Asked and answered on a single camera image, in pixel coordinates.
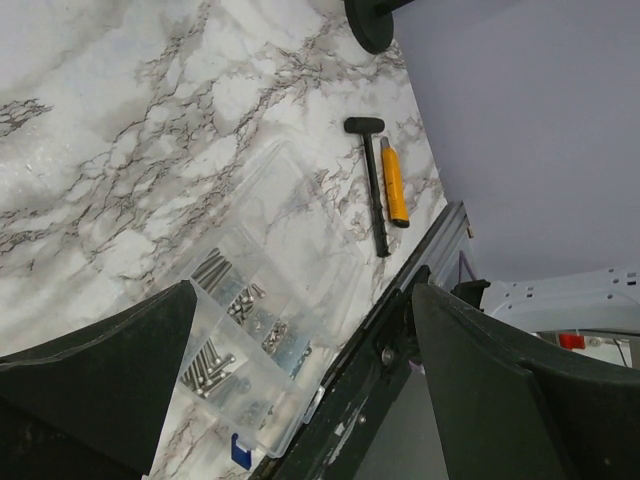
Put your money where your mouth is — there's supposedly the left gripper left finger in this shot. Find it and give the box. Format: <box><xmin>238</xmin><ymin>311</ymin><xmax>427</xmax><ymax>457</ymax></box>
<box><xmin>1</xmin><ymin>280</ymin><xmax>197</xmax><ymax>479</ymax></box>

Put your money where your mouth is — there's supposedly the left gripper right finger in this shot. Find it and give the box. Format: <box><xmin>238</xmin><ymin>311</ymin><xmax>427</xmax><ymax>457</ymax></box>
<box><xmin>412</xmin><ymin>284</ymin><xmax>639</xmax><ymax>479</ymax></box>

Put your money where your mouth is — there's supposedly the black clip round stand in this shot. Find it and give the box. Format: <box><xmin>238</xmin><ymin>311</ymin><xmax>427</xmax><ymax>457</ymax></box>
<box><xmin>344</xmin><ymin>0</ymin><xmax>413</xmax><ymax>55</ymax></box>

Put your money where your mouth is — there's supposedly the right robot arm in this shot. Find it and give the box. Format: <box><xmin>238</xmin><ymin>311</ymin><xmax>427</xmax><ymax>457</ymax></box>
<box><xmin>452</xmin><ymin>263</ymin><xmax>639</xmax><ymax>334</ymax></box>

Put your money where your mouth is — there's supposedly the clear plastic screw box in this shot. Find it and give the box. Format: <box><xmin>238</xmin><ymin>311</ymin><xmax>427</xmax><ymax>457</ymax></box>
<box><xmin>179</xmin><ymin>140</ymin><xmax>364</xmax><ymax>458</ymax></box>

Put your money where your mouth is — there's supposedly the small orange object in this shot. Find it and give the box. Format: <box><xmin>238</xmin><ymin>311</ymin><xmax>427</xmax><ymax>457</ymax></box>
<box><xmin>380</xmin><ymin>136</ymin><xmax>410</xmax><ymax>229</ymax></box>

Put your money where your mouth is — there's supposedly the black T-shaped tool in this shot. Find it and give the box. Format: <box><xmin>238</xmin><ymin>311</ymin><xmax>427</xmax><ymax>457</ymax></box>
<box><xmin>343</xmin><ymin>116</ymin><xmax>390</xmax><ymax>258</ymax></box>

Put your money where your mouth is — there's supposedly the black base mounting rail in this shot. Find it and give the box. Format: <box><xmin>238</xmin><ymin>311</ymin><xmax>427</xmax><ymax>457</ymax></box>
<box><xmin>251</xmin><ymin>265</ymin><xmax>431</xmax><ymax>479</ymax></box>

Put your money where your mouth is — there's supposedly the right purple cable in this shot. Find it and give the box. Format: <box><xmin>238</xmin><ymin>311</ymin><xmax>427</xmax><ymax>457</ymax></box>
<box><xmin>457</xmin><ymin>252</ymin><xmax>476</xmax><ymax>286</ymax></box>

